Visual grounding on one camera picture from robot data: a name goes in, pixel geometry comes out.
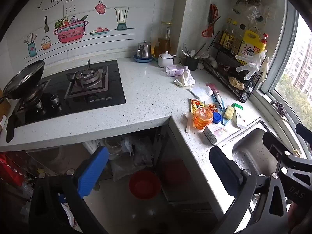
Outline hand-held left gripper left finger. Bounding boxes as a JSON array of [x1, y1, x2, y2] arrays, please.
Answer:
[[29, 146, 110, 234]]

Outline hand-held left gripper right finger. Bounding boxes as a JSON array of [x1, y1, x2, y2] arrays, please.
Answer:
[[209, 146, 293, 234]]

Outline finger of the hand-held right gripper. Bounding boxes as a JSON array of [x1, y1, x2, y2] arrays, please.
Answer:
[[296, 123, 312, 152], [262, 132, 296, 168]]

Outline white box pink label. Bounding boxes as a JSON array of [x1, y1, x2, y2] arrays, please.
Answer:
[[203, 124, 236, 145]]

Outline green white carton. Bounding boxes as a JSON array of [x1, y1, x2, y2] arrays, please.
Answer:
[[231, 102, 248, 129]]

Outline orange plastic cup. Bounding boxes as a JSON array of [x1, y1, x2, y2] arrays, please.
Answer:
[[193, 107, 214, 129]]

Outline red bin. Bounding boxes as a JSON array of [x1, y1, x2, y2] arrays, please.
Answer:
[[129, 171, 162, 199]]

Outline white plastic spoon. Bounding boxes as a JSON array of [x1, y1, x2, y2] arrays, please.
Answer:
[[185, 112, 194, 133]]

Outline blue striped wrapper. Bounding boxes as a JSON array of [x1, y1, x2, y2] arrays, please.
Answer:
[[212, 90, 225, 110]]

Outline yellow snack wrapper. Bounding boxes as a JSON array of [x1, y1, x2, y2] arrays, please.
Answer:
[[190, 98, 207, 114]]

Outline white textured wipe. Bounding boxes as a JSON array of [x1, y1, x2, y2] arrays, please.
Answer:
[[190, 85, 214, 98]]

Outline white tissue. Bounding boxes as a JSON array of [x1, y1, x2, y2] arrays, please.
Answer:
[[174, 72, 196, 87]]

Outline clear purple-label bottle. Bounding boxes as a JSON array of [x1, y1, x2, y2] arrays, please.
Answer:
[[165, 64, 189, 77]]

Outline clear plastic bags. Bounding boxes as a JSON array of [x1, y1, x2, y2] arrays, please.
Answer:
[[97, 134, 156, 181]]

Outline stainless cabinet door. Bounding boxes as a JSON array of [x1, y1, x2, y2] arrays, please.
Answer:
[[156, 124, 227, 222]]

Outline yellow scrub brush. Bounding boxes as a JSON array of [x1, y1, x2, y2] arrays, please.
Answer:
[[222, 105, 235, 125]]

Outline window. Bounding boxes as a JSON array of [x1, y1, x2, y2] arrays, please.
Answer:
[[260, 0, 312, 156]]

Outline ginger root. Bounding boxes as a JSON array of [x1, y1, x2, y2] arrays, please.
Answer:
[[229, 76, 245, 89]]

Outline black gas stove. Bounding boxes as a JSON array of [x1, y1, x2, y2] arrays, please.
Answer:
[[6, 60, 126, 143]]

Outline cream rubber glove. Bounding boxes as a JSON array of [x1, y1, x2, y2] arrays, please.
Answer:
[[261, 56, 270, 83]]

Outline red box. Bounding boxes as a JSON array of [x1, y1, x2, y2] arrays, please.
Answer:
[[0, 152, 25, 187]]

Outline white rubber glove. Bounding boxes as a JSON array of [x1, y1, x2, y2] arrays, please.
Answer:
[[235, 50, 269, 81]]

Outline yellow detergent bottle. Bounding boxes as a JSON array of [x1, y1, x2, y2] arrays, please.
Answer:
[[240, 29, 267, 58]]

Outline dark utensil cup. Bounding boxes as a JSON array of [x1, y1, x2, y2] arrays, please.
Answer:
[[180, 55, 201, 71]]

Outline black cap bottle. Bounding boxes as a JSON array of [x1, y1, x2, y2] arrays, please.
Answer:
[[238, 24, 247, 54]]

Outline black wok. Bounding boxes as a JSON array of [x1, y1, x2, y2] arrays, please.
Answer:
[[0, 60, 45, 103]]

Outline blue saucer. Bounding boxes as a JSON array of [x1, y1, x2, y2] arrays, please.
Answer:
[[133, 54, 154, 62]]

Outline brown chopsticks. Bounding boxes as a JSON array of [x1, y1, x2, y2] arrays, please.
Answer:
[[194, 43, 207, 58]]

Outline white sugar bowl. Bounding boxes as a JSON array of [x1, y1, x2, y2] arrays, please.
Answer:
[[157, 51, 177, 68]]

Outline steel teapot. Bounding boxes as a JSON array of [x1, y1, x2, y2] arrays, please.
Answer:
[[136, 40, 153, 59]]

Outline clear hanging plastic bag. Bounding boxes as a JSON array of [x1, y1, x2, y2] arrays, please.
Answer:
[[246, 5, 262, 22]]

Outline red scissors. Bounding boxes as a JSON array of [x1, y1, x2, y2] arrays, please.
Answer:
[[202, 4, 221, 38]]

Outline glass oil jar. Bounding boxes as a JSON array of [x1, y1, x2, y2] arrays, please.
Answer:
[[151, 21, 175, 58]]

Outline black wire rack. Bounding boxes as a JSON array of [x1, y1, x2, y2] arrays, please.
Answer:
[[202, 31, 267, 103]]

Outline wall outlet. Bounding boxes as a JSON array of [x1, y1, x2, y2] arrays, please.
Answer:
[[264, 6, 277, 20]]

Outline kitchen wall decal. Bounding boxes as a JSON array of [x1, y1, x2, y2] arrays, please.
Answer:
[[23, 0, 136, 59]]

